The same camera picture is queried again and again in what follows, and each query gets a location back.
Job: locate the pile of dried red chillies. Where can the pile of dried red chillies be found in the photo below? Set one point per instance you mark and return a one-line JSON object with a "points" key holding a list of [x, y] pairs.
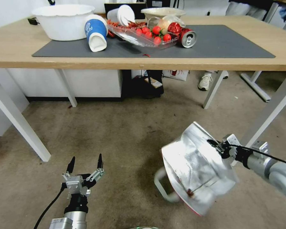
{"points": [[124, 26]]}

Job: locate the clear plastic food bag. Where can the clear plastic food bag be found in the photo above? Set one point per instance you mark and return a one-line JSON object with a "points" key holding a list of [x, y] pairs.
{"points": [[166, 22]]}

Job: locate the clear plastic tray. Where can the clear plastic tray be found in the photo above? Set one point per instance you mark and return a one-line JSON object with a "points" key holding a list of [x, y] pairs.
{"points": [[138, 40]]}

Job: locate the large white bowl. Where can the large white bowl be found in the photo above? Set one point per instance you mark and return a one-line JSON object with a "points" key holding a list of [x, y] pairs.
{"points": [[62, 23]]}

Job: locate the white desk foot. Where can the white desk foot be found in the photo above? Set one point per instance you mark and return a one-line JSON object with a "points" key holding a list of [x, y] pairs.
{"points": [[256, 87]]}

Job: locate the white cabinet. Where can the white cabinet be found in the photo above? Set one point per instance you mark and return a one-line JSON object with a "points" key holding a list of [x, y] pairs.
{"points": [[90, 83]]}

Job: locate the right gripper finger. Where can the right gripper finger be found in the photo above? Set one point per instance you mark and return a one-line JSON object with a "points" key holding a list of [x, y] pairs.
{"points": [[220, 149], [213, 142]]}

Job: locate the crushed red drink can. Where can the crushed red drink can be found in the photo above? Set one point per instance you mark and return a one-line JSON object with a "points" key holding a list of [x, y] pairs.
{"points": [[186, 37]]}

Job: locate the red cherry tomato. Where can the red cherry tomato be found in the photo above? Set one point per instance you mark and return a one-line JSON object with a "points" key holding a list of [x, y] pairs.
{"points": [[149, 34], [145, 29], [167, 37], [139, 31], [156, 29], [157, 40]]}

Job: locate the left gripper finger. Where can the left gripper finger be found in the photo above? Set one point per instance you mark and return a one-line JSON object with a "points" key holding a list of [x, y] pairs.
{"points": [[71, 165], [99, 164]]}

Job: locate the grey desk mat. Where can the grey desk mat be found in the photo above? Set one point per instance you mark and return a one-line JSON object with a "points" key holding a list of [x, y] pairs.
{"points": [[219, 45]]}

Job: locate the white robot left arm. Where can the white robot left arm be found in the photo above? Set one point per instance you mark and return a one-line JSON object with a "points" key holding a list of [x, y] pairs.
{"points": [[71, 220]]}

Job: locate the white cup with lid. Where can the white cup with lid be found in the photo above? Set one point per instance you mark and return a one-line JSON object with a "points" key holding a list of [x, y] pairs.
{"points": [[124, 15]]}

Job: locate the single dried red chilli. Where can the single dried red chilli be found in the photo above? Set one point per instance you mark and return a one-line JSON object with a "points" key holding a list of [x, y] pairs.
{"points": [[147, 55]]}

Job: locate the white paper bag red print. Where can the white paper bag red print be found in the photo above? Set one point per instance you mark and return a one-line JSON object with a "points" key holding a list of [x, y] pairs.
{"points": [[177, 75]]}

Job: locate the white table leg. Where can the white table leg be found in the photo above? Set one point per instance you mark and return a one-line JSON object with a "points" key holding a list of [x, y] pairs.
{"points": [[269, 114], [19, 119], [213, 90], [66, 88]]}

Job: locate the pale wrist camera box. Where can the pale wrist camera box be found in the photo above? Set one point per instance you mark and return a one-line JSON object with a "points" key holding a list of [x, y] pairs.
{"points": [[74, 183], [232, 139]]}

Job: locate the beige paper bowl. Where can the beige paper bowl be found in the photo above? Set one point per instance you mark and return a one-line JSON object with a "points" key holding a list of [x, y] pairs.
{"points": [[157, 12]]}

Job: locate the small black device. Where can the small black device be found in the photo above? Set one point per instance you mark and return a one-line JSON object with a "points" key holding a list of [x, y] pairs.
{"points": [[33, 21]]}

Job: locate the black box under table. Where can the black box under table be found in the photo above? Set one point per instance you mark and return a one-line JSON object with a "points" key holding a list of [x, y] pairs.
{"points": [[138, 88]]}

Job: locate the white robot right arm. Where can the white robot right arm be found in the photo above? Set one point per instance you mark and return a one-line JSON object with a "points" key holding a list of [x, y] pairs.
{"points": [[278, 174]]}

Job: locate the blue and white paper cup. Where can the blue and white paper cup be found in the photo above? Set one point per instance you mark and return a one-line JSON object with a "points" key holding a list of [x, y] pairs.
{"points": [[95, 29]]}

